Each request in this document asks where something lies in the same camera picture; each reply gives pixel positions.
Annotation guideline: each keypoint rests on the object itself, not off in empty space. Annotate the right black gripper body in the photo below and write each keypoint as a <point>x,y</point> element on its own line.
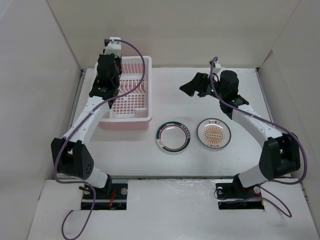
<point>210,91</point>

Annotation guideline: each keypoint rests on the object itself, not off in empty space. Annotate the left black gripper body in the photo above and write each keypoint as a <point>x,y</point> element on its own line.
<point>118,62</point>

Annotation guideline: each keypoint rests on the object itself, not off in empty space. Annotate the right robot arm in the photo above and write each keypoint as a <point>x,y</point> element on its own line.
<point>280,154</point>

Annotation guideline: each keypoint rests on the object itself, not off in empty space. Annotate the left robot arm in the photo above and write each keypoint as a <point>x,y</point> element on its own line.
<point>70,154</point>

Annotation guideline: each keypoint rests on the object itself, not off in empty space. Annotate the pink plastic dish rack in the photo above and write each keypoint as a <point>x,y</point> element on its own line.
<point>133,111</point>

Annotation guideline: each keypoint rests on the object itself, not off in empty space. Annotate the lower orange sunburst plate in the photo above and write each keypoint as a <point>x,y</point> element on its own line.
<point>213,133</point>

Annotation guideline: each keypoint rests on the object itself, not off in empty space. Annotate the white plate green red rim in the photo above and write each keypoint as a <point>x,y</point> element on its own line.
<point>173,137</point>

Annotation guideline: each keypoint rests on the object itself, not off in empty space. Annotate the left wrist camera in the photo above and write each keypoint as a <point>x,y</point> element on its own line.
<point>113,47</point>

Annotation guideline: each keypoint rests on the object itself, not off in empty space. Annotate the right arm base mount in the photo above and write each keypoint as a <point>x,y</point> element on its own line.
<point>231,198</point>

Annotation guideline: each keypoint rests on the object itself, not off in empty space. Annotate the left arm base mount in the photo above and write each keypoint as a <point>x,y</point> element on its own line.
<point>115,201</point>

